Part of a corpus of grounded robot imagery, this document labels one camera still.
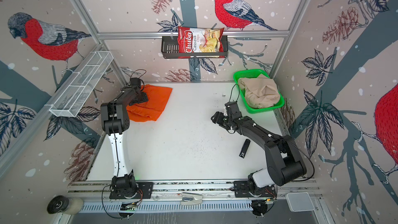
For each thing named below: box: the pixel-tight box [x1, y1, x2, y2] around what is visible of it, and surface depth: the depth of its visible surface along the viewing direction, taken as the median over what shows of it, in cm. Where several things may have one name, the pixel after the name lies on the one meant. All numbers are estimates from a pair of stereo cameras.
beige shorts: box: [238, 73, 281, 109], surface depth 102 cm
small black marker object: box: [238, 138, 251, 159], surface depth 86 cm
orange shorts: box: [126, 84, 173, 122], surface depth 107 cm
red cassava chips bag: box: [177, 26, 225, 59], surface depth 90 cm
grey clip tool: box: [180, 191, 203, 206], surface depth 71 cm
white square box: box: [285, 191, 315, 213], surface depth 71 cm
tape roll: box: [47, 194, 84, 215], surface depth 63 cm
